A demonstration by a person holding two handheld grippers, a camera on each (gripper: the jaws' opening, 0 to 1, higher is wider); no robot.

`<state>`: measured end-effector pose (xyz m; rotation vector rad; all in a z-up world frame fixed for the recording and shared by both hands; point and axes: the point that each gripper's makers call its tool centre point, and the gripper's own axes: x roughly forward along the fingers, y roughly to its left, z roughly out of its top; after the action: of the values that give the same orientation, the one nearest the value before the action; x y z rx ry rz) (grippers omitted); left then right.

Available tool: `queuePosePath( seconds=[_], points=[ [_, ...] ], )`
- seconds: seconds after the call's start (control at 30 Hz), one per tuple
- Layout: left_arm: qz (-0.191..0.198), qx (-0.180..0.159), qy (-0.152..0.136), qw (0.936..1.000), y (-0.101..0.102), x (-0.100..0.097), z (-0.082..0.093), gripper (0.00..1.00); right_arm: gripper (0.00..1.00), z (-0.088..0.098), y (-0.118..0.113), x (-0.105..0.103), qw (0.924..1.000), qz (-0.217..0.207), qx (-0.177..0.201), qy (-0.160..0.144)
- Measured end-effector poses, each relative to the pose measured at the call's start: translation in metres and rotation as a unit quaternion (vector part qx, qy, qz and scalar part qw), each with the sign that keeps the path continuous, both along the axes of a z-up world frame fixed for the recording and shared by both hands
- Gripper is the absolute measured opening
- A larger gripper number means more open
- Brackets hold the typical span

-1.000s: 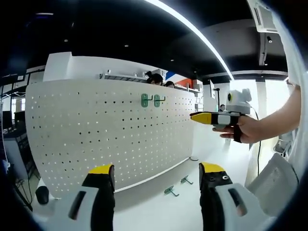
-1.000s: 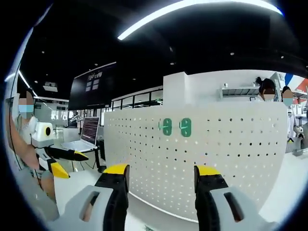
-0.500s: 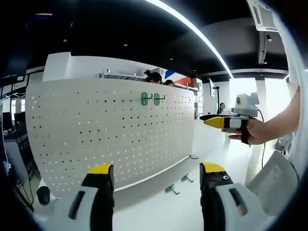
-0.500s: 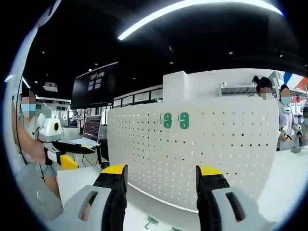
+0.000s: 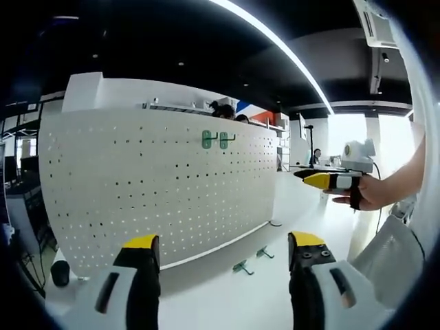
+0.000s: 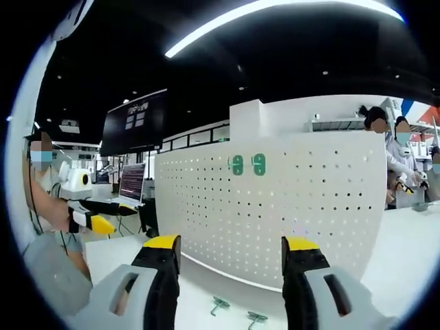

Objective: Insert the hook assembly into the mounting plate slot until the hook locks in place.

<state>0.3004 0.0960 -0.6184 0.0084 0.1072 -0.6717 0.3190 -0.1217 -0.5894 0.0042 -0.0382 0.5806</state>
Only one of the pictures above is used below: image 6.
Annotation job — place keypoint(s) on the person's left hand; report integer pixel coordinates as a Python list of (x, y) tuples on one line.
[(68, 220)]

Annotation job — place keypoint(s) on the grey tray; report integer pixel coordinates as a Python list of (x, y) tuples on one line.
[(423, 207)]

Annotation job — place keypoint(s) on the large black screen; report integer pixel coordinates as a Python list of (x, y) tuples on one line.
[(144, 134)]

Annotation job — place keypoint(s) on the operator in white shirt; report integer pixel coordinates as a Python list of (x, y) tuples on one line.
[(47, 179)]

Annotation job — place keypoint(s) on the white shelf unit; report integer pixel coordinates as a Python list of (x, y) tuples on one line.
[(421, 148)]

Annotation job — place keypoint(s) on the long ceiling light strip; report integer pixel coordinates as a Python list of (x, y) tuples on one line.
[(185, 42)]

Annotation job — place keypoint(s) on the white laptop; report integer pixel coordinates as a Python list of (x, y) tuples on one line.
[(132, 180)]

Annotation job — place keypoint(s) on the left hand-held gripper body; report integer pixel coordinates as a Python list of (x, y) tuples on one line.
[(75, 187)]

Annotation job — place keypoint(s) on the white chest device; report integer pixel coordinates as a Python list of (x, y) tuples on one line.
[(70, 20)]

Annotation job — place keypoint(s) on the green hook assembly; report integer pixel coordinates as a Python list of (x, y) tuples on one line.
[(238, 166), (260, 165), (256, 314), (220, 302)]

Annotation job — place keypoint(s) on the white pegboard mounting plate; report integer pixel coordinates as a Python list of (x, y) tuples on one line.
[(309, 144)]

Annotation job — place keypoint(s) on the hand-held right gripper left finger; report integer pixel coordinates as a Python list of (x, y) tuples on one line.
[(158, 285)]

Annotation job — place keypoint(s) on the white ceiling unit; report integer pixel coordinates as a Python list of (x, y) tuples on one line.
[(68, 125)]

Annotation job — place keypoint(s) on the person's blue shorts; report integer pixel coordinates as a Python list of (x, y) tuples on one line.
[(74, 244)]

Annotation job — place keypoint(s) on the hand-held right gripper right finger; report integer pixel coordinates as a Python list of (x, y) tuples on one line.
[(302, 285)]

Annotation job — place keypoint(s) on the person's leg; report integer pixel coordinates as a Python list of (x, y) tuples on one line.
[(82, 266)]

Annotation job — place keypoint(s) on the small white camera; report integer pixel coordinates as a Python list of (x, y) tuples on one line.
[(316, 116)]

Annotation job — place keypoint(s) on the grey metal shelf rack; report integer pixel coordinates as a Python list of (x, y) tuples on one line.
[(330, 124)]

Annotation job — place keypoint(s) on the black box-shaped object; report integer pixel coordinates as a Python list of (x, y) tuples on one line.
[(149, 216)]

